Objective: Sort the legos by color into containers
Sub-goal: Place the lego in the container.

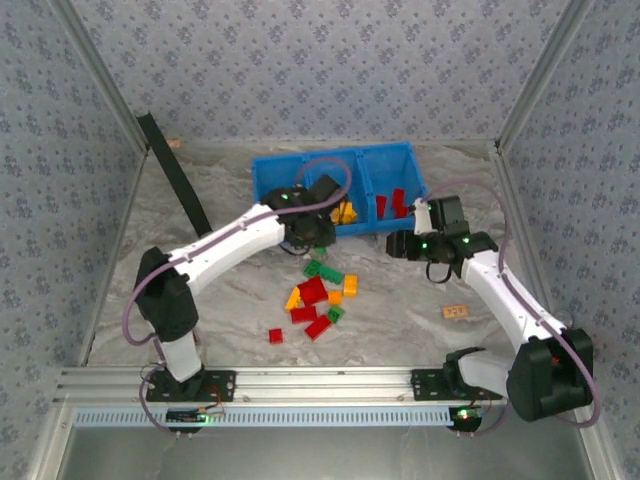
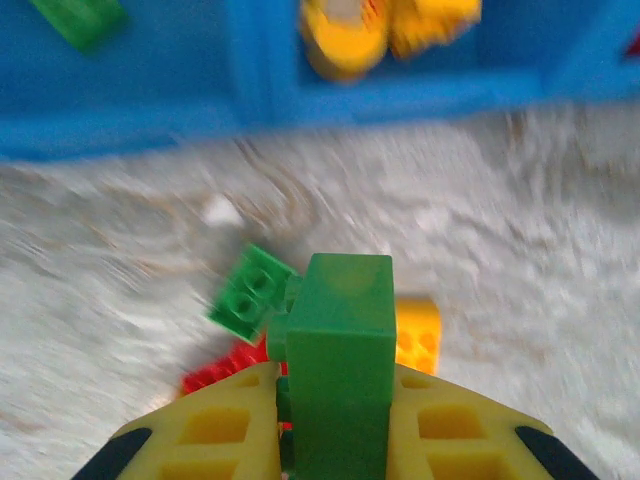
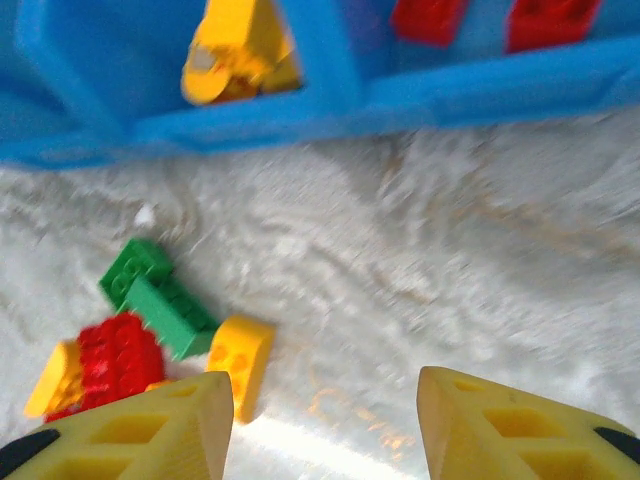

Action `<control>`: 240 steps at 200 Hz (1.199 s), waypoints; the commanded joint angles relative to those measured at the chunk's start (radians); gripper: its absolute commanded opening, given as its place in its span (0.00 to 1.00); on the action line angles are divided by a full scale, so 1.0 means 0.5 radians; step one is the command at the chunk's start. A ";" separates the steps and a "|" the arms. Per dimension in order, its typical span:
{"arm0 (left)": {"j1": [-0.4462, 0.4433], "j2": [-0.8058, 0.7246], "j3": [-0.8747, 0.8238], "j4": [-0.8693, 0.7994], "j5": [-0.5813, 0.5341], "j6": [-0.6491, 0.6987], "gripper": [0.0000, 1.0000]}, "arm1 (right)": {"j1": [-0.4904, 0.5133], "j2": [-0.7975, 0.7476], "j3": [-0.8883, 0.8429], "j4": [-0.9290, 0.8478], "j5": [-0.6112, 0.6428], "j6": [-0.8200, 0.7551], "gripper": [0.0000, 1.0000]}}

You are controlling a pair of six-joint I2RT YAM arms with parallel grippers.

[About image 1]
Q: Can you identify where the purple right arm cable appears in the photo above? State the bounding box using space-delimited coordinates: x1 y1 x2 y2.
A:
414 177 599 437

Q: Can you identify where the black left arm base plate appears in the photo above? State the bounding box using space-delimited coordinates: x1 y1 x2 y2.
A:
145 368 237 404

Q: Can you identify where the long aluminium mounting rail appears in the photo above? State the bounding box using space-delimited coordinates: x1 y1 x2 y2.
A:
52 366 599 405

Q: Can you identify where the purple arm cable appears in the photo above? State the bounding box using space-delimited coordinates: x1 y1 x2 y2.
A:
414 177 599 437
123 155 354 440

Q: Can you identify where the aluminium table side rail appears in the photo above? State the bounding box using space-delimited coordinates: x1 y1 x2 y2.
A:
492 147 599 371

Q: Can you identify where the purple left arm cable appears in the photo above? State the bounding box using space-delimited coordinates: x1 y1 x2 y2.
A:
123 155 354 440

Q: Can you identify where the short black right gripper cable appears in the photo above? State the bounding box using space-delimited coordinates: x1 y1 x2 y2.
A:
425 259 454 285

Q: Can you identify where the slotted grey cable duct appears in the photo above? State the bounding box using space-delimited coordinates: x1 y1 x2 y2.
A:
72 405 461 429

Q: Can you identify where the grey metal sheet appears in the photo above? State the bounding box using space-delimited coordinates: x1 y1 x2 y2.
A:
64 425 594 480

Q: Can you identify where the blue plastic divided bin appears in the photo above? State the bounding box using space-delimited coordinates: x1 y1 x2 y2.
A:
250 141 430 238

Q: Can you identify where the long black plastic strip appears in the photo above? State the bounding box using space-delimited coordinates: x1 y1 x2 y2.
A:
136 112 214 239

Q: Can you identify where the aluminium frame post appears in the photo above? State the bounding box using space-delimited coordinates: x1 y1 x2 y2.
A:
47 0 151 154
493 0 597 154

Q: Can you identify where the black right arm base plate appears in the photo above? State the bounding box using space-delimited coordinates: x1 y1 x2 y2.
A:
410 368 504 401

